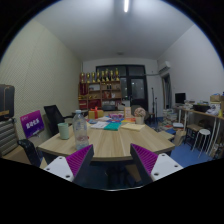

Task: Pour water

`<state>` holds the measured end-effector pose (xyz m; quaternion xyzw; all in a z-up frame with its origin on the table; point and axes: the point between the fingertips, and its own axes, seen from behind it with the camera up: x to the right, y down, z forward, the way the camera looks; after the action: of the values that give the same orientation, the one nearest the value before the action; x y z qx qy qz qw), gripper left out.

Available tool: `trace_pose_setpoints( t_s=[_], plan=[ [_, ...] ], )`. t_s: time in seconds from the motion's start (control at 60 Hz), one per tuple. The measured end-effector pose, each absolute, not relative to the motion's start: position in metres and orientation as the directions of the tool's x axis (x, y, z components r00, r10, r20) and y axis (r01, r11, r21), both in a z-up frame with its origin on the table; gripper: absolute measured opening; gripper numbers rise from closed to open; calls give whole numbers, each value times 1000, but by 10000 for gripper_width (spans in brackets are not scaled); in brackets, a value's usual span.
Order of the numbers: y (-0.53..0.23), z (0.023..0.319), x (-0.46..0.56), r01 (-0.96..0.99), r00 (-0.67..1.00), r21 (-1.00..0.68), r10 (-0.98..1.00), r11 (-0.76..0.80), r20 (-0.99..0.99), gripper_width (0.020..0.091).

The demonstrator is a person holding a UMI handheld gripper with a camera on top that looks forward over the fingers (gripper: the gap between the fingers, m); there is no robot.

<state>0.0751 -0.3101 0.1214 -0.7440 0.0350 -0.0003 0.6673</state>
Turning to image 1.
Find pink printed flat box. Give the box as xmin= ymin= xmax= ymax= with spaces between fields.
xmin=109 ymin=113 xmax=125 ymax=120

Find dark brown-trimmed case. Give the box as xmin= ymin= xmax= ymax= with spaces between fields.
xmin=0 ymin=83 xmax=16 ymax=122

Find black chair with armrest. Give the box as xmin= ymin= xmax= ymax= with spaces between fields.
xmin=17 ymin=138 xmax=43 ymax=168

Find cluttered wooden side desk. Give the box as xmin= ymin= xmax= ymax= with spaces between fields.
xmin=173 ymin=105 xmax=224 ymax=158

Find black office chair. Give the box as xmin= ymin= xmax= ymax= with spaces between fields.
xmin=43 ymin=104 xmax=74 ymax=136

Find pink flowers in white pot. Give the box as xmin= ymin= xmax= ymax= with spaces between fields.
xmin=133 ymin=107 xmax=147 ymax=125

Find pale yellow notebook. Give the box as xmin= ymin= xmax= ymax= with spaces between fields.
xmin=120 ymin=122 xmax=146 ymax=132

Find white round stool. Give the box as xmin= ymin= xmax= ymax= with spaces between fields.
xmin=193 ymin=128 xmax=212 ymax=154

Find small orange standing carton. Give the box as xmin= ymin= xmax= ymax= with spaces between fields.
xmin=123 ymin=106 xmax=133 ymax=118

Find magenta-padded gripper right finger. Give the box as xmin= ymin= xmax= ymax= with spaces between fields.
xmin=129 ymin=143 xmax=184 ymax=187

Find orange book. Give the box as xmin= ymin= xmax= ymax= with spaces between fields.
xmin=120 ymin=117 xmax=137 ymax=125

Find black computer monitor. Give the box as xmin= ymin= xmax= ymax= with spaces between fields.
xmin=174 ymin=92 xmax=187 ymax=105

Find teal book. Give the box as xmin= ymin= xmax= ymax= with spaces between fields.
xmin=103 ymin=122 xmax=122 ymax=131

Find white wall air conditioner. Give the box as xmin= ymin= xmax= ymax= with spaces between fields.
xmin=157 ymin=60 xmax=172 ymax=74

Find white paper booklet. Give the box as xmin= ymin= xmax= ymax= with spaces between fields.
xmin=90 ymin=120 xmax=110 ymax=130

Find wooden shelf unit with trophies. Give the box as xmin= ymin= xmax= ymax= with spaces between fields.
xmin=78 ymin=68 xmax=123 ymax=111

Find purple sign board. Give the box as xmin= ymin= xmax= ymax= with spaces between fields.
xmin=19 ymin=110 xmax=45 ymax=139

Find yellow gift box red ribbon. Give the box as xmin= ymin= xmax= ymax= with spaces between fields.
xmin=88 ymin=106 xmax=104 ymax=120

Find pale green ribbed cup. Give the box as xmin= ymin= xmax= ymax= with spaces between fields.
xmin=57 ymin=122 xmax=70 ymax=140

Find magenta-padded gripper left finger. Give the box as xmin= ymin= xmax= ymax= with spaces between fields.
xmin=43 ymin=143 xmax=95 ymax=188

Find grey ribbed suitcase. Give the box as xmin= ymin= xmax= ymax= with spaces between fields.
xmin=0 ymin=118 xmax=18 ymax=157

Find clear plastic water bottle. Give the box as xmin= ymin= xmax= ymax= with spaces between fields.
xmin=72 ymin=109 xmax=90 ymax=151

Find black framed glass door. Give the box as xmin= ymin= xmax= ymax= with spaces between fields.
xmin=95 ymin=64 xmax=149 ymax=111

